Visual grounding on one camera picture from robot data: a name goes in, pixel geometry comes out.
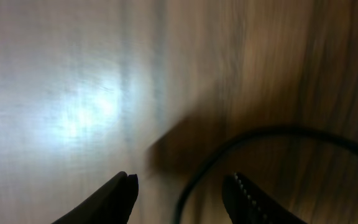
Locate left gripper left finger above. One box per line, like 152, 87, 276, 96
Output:
53, 171, 139, 224

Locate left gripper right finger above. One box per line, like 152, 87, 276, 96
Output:
222, 173, 305, 224

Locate black usb cable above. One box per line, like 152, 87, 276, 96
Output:
172, 126, 358, 224

